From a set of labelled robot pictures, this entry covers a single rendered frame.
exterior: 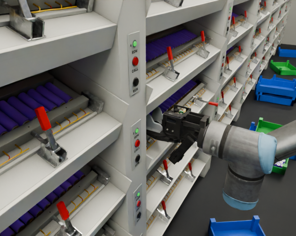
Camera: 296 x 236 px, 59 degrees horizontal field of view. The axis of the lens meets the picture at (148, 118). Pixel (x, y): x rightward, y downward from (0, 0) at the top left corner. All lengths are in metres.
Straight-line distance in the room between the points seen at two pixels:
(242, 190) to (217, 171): 0.80
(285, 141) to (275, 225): 0.61
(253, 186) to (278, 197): 0.76
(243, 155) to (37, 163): 0.45
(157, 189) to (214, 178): 0.59
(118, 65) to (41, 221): 0.33
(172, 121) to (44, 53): 0.42
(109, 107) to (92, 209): 0.23
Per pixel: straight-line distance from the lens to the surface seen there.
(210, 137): 0.67
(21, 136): 0.45
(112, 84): 0.52
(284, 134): 0.80
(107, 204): 0.63
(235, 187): 0.72
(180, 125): 0.69
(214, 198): 1.36
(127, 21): 0.50
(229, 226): 1.23
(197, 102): 1.05
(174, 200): 1.17
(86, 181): 0.63
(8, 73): 0.35
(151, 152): 0.77
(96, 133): 0.50
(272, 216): 1.37
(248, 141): 0.66
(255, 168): 0.68
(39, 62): 0.37
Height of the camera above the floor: 0.94
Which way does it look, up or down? 28 degrees down
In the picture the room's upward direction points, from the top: straight up
